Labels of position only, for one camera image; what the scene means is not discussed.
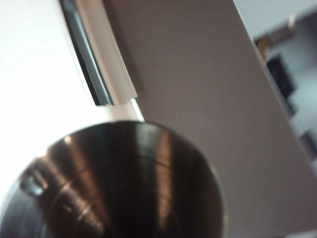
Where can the gold metal jigger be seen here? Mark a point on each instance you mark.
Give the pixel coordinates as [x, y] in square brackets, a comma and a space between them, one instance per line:
[123, 186]

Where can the wide brown desk partition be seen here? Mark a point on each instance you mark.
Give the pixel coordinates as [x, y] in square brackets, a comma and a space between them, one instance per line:
[198, 86]

